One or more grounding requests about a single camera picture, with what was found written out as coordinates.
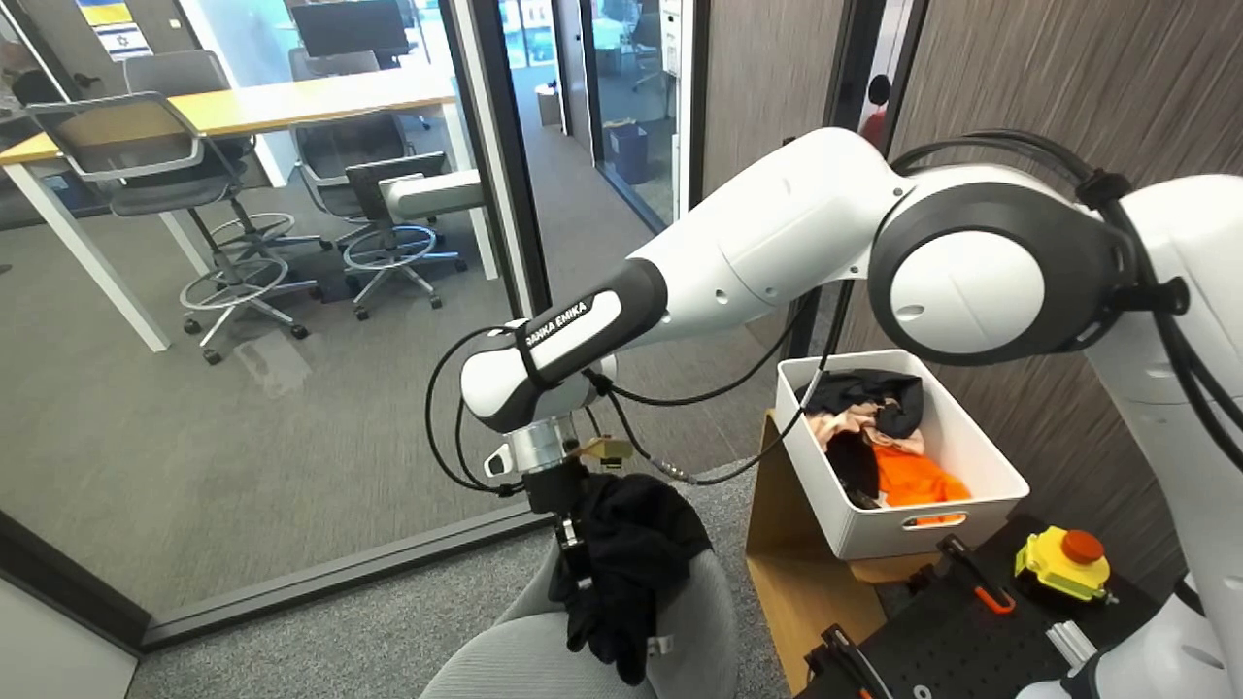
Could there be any black orange handled tool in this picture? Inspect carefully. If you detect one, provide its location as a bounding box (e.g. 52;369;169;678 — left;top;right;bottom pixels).
941;539;1016;619

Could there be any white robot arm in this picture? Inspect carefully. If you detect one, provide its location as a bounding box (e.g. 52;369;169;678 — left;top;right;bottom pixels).
463;130;1243;699

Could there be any grey mesh office stool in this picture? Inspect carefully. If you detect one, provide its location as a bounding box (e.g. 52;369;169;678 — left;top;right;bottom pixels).
30;93;307;366

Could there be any grey chair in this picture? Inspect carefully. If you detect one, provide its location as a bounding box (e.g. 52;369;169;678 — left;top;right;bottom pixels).
419;552;743;699

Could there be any beige pink cloth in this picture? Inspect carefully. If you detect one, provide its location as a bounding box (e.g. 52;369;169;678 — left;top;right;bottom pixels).
806;401;923;456

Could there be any black shirt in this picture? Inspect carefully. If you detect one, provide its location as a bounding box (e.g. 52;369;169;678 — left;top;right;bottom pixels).
547;475;712;685

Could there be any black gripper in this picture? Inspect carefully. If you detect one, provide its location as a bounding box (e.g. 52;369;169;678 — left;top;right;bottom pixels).
481;417;585;515

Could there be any orange cloth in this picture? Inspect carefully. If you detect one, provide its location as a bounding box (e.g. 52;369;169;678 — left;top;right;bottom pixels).
874;448;971;506

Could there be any yellow red emergency stop button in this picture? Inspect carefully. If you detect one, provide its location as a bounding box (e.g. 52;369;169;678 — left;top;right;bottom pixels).
1015;526;1109;602

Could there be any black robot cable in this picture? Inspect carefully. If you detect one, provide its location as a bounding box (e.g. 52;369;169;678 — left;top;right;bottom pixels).
423;307;831;499

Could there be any white and wood table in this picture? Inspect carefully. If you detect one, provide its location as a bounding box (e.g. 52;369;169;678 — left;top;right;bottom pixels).
0;71;476;352

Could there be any white plastic basket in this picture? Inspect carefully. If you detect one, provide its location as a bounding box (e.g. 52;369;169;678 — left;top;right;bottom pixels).
774;350;1029;559

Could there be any wooden side table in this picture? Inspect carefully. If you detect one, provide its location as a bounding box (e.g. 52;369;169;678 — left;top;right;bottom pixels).
744;418;922;694

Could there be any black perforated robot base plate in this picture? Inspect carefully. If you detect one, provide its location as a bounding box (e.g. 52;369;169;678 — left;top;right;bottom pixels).
797;515;1157;699

